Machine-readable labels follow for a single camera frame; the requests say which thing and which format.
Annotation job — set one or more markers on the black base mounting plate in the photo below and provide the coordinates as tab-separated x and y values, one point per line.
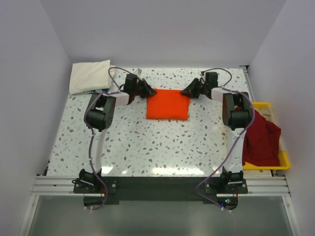
113	190

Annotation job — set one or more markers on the orange t shirt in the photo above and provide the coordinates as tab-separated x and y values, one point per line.
168	104

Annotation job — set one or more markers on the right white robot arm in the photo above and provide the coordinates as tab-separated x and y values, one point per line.
238	115

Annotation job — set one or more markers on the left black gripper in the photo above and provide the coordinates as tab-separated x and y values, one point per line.
148	90

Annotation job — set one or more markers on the aluminium frame rail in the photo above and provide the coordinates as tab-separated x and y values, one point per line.
246	74
257	186

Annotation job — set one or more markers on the dark red t shirt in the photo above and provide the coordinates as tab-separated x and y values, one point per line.
261	143

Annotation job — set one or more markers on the beige t shirt in bin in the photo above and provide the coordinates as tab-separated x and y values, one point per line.
267	113

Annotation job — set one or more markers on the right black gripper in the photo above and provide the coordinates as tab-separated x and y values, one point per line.
190	90

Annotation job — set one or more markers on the folded white blue-print shirt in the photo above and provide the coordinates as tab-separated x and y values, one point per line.
96	91

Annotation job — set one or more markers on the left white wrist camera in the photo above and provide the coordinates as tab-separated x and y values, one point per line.
138	72

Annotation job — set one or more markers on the folded cream t shirt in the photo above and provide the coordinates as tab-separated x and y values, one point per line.
88	76

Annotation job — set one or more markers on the aluminium front frame rail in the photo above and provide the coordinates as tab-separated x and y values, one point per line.
257	186

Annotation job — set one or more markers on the yellow plastic bin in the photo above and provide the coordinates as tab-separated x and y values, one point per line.
283	158

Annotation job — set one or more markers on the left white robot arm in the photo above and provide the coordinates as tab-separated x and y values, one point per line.
99	116

